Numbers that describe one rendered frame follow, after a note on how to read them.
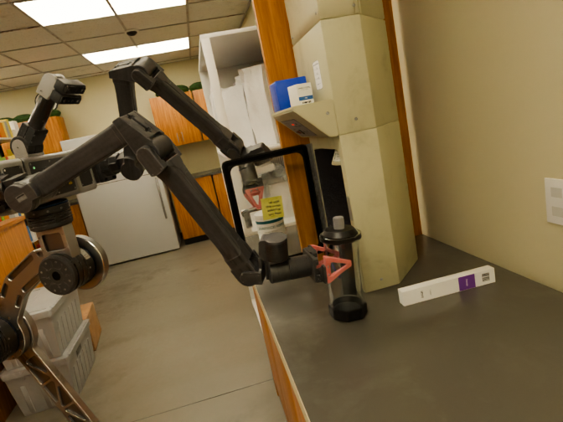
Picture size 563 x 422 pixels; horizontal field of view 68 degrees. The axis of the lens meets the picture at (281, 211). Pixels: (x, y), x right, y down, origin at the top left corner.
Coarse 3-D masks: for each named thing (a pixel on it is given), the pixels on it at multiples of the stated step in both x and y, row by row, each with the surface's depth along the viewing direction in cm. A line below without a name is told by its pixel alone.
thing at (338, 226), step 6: (336, 216) 108; (342, 216) 107; (336, 222) 106; (342, 222) 106; (330, 228) 109; (336, 228) 107; (342, 228) 106; (348, 228) 107; (354, 228) 107; (324, 234) 107; (330, 234) 105; (336, 234) 104; (342, 234) 104; (348, 234) 104; (354, 234) 105
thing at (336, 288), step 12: (336, 240) 103; (324, 252) 109; (336, 252) 105; (348, 252) 104; (336, 264) 106; (360, 264) 108; (348, 276) 106; (360, 276) 108; (336, 288) 108; (348, 288) 106; (360, 288) 108; (336, 300) 109; (348, 300) 107; (360, 300) 109
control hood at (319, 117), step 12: (288, 108) 116; (300, 108) 110; (312, 108) 111; (324, 108) 112; (276, 120) 141; (288, 120) 128; (300, 120) 116; (312, 120) 112; (324, 120) 112; (336, 120) 113; (324, 132) 113; (336, 132) 114
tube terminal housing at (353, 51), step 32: (320, 32) 109; (352, 32) 110; (384, 32) 124; (320, 64) 115; (352, 64) 111; (384, 64) 123; (320, 96) 122; (352, 96) 113; (384, 96) 122; (352, 128) 114; (384, 128) 120; (352, 160) 116; (384, 160) 119; (352, 192) 117; (384, 192) 119; (352, 224) 121; (384, 224) 121; (384, 256) 123; (416, 256) 140
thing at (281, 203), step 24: (240, 168) 139; (264, 168) 141; (288, 168) 143; (240, 192) 140; (264, 192) 142; (288, 192) 145; (240, 216) 141; (264, 216) 143; (288, 216) 146; (312, 216) 148; (288, 240) 147; (312, 240) 150
